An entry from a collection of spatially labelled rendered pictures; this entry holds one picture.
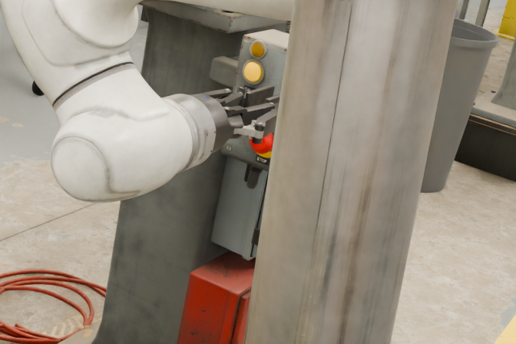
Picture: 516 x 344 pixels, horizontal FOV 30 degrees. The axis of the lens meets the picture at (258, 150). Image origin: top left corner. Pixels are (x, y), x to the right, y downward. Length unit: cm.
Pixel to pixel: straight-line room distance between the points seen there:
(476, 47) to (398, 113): 358
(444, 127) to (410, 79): 367
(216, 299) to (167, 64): 44
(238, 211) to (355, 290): 119
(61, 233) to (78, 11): 233
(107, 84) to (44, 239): 225
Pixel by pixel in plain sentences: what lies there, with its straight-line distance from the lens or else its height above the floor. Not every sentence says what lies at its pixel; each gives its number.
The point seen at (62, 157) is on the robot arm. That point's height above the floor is 108.
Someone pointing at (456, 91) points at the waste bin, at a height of 49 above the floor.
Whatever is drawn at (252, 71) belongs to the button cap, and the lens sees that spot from 148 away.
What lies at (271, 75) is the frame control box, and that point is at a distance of 147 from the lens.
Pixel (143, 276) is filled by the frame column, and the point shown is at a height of 55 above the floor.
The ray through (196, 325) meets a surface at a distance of 185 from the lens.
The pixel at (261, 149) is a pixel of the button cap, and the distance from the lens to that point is 146.
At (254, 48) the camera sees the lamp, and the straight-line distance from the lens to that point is 147.
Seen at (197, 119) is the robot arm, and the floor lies 110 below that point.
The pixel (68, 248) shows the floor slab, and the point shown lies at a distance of 321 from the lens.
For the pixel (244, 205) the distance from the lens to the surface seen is 178.
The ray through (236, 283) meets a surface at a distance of 181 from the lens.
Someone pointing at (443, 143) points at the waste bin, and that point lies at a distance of 429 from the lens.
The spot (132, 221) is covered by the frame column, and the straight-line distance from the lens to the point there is 189.
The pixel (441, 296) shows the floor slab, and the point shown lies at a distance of 344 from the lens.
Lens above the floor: 144
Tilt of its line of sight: 19 degrees down
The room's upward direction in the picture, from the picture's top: 12 degrees clockwise
